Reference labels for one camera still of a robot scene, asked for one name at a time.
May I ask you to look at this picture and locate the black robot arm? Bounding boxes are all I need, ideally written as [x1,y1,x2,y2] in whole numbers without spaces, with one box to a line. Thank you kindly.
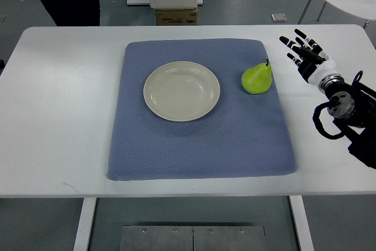
[313,71,375,169]

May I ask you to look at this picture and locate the grey metal floor plate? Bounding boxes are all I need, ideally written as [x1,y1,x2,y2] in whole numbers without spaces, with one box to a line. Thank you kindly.
[120,225,268,250]

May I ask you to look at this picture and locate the green pear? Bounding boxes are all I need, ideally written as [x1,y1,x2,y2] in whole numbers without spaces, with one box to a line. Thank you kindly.
[241,59,273,95]

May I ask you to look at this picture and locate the white table leg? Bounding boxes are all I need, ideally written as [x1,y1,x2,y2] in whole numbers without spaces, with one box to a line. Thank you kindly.
[288,195,314,251]
[73,198,97,251]

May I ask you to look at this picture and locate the cardboard box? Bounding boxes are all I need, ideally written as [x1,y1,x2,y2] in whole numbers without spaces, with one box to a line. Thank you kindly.
[156,8,198,26]

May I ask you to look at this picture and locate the cream round plate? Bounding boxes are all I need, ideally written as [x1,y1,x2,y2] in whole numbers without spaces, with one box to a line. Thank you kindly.
[143,61,220,122]

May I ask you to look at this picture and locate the blue textured cloth mat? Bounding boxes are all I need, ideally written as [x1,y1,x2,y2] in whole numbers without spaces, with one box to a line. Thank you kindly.
[107,39,297,180]

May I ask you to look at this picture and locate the right white table leg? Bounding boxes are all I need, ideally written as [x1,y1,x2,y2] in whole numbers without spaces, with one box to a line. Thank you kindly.
[288,195,314,251]

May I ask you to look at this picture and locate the left white table leg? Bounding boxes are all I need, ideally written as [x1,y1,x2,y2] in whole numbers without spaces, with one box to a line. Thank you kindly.
[73,198,97,251]

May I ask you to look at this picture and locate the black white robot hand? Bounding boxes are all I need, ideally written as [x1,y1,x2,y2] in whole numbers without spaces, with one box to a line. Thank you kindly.
[279,29,338,89]

